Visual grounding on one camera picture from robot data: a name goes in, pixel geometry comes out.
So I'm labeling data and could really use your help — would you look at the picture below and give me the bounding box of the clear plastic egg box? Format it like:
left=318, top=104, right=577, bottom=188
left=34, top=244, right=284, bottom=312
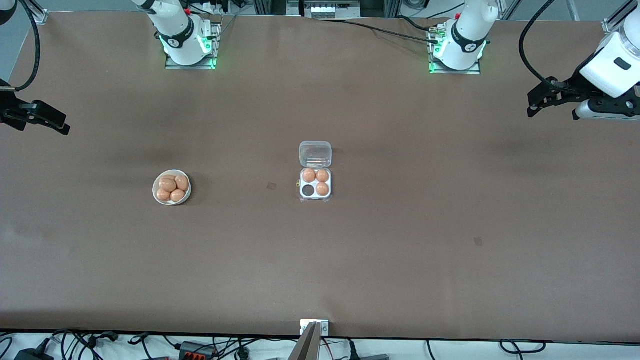
left=298, top=141, right=333, bottom=203

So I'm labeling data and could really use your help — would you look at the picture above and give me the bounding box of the black box with orange levers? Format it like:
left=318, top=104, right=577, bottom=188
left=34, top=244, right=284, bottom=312
left=179, top=341, right=219, bottom=360

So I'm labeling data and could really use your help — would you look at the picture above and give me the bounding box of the white round bowl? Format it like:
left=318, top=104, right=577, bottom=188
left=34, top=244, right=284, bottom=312
left=152, top=170, right=192, bottom=206

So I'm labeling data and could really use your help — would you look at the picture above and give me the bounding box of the white power strip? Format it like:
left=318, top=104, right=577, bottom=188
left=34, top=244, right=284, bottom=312
left=202, top=0, right=251, bottom=15

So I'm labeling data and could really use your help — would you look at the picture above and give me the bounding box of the brown table cover sheet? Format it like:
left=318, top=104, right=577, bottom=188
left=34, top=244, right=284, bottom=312
left=0, top=11, right=640, bottom=344

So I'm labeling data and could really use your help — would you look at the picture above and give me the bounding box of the black power adapter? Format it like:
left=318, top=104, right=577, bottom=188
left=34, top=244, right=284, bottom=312
left=14, top=347, right=55, bottom=360

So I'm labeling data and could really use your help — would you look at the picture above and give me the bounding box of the white terminal block unit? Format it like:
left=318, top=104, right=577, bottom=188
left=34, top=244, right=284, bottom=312
left=287, top=0, right=361, bottom=19

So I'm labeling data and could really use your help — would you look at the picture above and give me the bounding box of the aluminium profile bar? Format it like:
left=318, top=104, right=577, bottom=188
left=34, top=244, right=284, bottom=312
left=289, top=321, right=321, bottom=360

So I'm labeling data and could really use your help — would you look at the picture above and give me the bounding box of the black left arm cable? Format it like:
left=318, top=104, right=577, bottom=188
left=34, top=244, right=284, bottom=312
left=518, top=0, right=557, bottom=85

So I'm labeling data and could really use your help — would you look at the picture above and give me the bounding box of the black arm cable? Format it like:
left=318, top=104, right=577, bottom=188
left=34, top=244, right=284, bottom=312
left=0, top=0, right=41, bottom=93
left=518, top=0, right=557, bottom=85

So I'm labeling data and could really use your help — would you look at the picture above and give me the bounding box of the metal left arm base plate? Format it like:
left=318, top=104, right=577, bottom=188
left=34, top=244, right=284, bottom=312
left=428, top=25, right=482, bottom=75

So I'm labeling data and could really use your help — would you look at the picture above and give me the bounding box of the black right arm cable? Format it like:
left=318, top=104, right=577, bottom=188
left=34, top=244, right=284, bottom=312
left=0, top=0, right=41, bottom=93

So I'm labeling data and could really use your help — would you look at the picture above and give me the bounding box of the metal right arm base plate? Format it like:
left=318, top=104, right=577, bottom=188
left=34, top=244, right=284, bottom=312
left=165, top=22, right=217, bottom=70

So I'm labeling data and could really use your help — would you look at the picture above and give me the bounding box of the short black cable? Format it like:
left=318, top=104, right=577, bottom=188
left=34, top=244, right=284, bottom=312
left=396, top=15, right=437, bottom=33

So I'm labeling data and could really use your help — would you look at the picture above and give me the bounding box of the long black cable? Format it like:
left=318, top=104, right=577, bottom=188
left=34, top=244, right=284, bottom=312
left=312, top=17, right=441, bottom=46

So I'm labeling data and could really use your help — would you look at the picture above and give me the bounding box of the black looped cable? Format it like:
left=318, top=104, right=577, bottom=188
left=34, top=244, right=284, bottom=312
left=500, top=340, right=547, bottom=354

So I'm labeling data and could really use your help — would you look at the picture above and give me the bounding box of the small metal bracket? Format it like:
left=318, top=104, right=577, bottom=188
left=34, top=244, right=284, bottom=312
left=300, top=319, right=330, bottom=336

